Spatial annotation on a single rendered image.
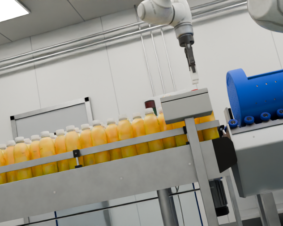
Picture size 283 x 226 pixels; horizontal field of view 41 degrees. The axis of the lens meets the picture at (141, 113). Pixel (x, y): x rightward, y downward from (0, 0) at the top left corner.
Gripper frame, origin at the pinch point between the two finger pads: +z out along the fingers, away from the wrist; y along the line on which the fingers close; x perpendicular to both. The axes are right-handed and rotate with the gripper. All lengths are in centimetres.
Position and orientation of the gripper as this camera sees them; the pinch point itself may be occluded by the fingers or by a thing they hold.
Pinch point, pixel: (194, 76)
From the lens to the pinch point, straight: 186.5
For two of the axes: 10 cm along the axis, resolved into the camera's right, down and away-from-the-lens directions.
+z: 1.9, 9.6, -2.0
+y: 1.1, 1.8, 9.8
